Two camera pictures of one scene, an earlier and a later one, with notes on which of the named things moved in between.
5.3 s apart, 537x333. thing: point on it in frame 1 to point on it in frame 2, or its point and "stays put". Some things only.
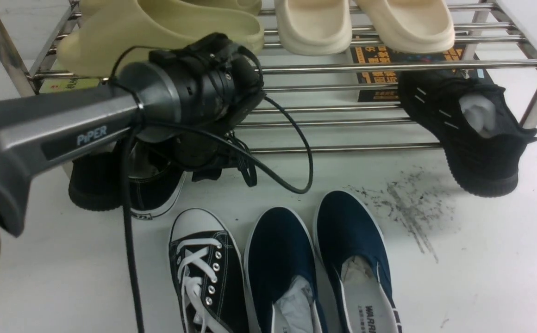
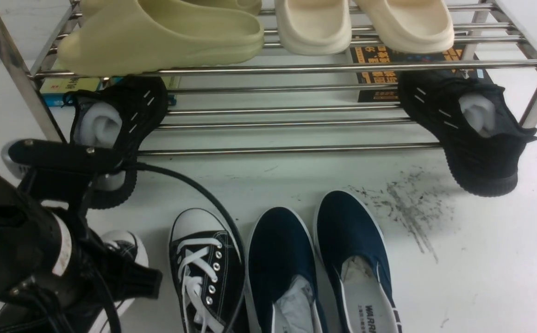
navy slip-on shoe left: (279, 272) stays put
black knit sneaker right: (483, 139) stays put
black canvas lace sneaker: (154, 185) to (27, 318)
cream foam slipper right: (411, 27) stays put
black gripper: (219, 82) to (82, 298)
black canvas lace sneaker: (207, 270) stays put
